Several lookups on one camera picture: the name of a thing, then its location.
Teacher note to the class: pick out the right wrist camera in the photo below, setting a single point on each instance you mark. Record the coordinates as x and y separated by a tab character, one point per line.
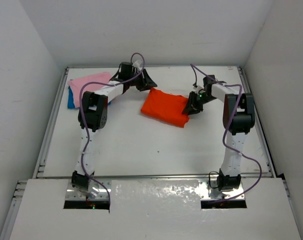
198	89

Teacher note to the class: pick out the metal base plate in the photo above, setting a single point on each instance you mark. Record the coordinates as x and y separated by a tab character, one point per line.
207	193
95	193

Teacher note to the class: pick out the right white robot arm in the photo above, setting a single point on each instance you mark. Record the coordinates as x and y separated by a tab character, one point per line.
238	119

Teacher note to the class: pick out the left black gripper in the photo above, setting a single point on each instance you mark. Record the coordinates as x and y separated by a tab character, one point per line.
142	79

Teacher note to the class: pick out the right aluminium frame rail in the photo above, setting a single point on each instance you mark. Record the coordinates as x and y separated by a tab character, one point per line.
272	171

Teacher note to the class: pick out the folded pink t shirt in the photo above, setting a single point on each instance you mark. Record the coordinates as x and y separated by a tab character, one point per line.
103	77

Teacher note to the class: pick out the left aluminium frame rail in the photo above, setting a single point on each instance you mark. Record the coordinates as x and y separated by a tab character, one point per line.
41	160

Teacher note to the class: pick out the orange t shirt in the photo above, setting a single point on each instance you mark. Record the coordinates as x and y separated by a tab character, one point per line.
165	107

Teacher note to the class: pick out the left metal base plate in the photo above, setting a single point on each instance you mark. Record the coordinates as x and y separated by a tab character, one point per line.
95	193

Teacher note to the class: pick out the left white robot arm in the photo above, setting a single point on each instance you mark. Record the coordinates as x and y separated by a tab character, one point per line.
92	117

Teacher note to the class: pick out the folded blue t shirt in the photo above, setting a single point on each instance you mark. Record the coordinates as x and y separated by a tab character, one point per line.
73	101

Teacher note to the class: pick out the aluminium frame rail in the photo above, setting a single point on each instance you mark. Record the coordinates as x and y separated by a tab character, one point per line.
179	176
41	160
272	171

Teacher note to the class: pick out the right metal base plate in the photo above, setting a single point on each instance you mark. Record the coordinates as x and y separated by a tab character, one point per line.
207	193

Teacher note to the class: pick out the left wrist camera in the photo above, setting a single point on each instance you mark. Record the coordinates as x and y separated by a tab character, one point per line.
138	63

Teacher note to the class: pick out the front aluminium frame rail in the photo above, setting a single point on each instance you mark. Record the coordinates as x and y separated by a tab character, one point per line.
179	176

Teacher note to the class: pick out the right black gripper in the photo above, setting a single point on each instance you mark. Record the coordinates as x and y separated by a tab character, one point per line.
192	107

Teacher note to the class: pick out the white front cover board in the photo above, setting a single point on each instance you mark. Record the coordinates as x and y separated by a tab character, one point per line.
154	210

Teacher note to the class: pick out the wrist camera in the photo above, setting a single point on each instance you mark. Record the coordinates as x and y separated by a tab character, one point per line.
198	89
138	63

